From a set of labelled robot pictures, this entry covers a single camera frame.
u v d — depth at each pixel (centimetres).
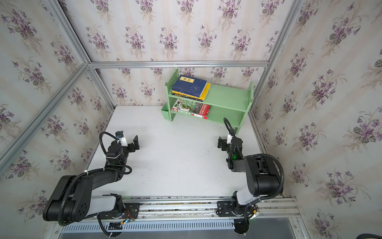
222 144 86
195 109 98
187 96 87
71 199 42
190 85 89
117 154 66
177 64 96
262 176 47
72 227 69
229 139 83
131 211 73
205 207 75
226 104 86
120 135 74
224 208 73
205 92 88
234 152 72
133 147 80
